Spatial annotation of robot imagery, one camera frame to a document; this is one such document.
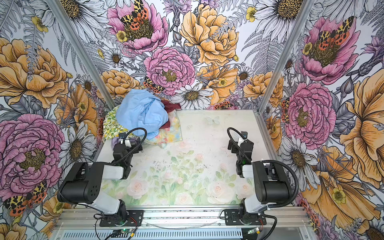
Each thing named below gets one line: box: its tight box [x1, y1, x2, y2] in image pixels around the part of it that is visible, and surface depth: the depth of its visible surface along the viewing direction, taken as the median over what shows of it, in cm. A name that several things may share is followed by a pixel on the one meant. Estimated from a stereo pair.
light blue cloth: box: [116, 88, 169, 140], surface depth 107 cm
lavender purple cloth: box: [110, 136, 121, 152], surface depth 99 cm
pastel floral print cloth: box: [143, 111, 183, 149], surface depth 107 cm
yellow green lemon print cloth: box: [103, 105, 135, 142], surface depth 104 cm
